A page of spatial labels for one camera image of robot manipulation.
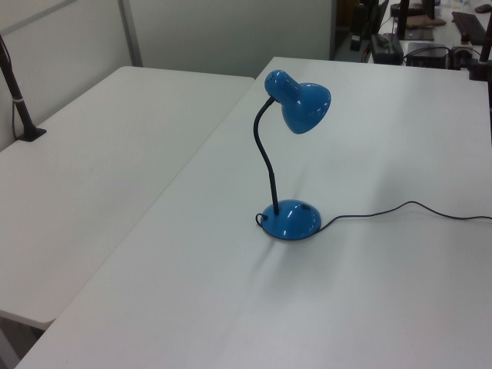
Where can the black clamp stand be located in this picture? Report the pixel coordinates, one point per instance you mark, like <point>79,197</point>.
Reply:
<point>480,65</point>

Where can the brown cloth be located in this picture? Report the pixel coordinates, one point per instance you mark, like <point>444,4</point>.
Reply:
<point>424,22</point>

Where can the blue gooseneck desk lamp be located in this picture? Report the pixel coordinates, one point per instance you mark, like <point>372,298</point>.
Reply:
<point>299,223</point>

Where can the black electronics box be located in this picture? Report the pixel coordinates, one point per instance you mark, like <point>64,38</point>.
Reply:
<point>426,55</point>

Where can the black camera stand pole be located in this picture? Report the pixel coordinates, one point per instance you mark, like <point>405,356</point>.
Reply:
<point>17,102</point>

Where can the dark vertical pole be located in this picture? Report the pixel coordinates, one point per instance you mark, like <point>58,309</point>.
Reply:
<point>403,17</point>

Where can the black computer mouse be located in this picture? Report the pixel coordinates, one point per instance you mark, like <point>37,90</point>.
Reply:
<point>484,8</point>

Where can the black keyboard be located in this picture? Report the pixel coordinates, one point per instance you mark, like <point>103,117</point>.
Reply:
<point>469,25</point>

